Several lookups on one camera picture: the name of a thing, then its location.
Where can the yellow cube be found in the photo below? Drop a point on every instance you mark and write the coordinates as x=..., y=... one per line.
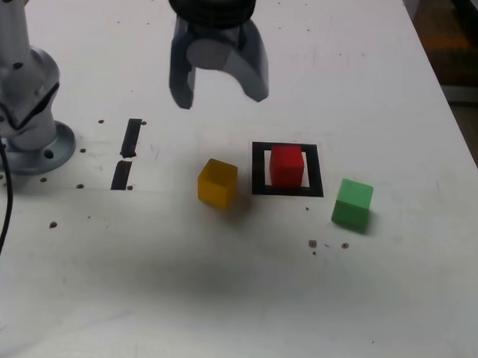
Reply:
x=217, y=184

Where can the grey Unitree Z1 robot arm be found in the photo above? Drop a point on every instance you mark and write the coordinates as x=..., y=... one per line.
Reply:
x=12, y=41

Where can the green cube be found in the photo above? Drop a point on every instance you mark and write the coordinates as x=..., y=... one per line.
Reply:
x=352, y=206

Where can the red cube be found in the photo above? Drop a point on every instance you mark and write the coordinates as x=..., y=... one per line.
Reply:
x=286, y=169

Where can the black tape strip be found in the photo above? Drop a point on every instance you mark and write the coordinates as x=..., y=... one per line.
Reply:
x=130, y=138

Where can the black tape square outline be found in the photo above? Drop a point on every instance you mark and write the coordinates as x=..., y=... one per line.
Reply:
x=258, y=168

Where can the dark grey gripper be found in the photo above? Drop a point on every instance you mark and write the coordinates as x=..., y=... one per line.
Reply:
x=212, y=33

